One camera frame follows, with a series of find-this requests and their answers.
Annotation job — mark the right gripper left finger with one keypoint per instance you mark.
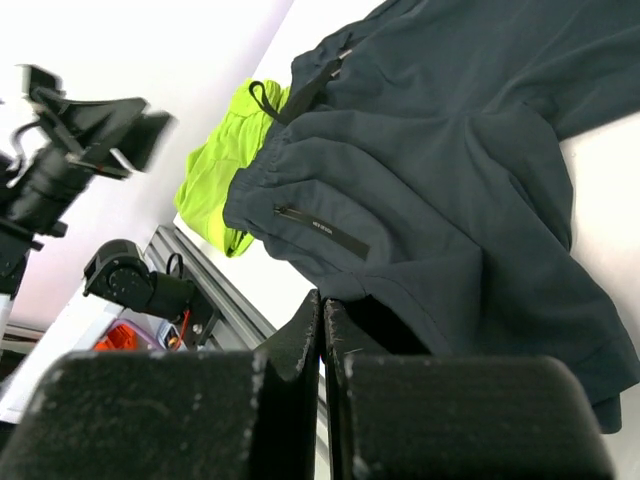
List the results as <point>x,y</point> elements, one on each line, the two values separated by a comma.
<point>188,415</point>

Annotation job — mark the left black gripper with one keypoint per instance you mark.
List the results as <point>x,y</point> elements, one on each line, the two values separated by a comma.
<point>57,154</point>

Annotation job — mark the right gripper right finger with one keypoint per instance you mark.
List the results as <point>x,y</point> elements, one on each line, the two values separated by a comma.
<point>423,417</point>

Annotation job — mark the lime green shorts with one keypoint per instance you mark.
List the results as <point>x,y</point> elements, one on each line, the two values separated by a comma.
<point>231,146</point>

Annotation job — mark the dark navy shorts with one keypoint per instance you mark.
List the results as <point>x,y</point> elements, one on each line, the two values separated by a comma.
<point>417,163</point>

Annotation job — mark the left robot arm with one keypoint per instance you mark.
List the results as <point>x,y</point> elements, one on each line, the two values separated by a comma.
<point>132,208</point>

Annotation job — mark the orange cloth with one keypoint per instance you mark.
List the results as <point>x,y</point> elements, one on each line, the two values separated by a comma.
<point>121,337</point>

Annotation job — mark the aluminium mounting rail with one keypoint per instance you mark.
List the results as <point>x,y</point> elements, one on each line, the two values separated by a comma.
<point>242,322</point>

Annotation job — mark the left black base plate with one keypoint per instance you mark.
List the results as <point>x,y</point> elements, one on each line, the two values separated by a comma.
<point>196,321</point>

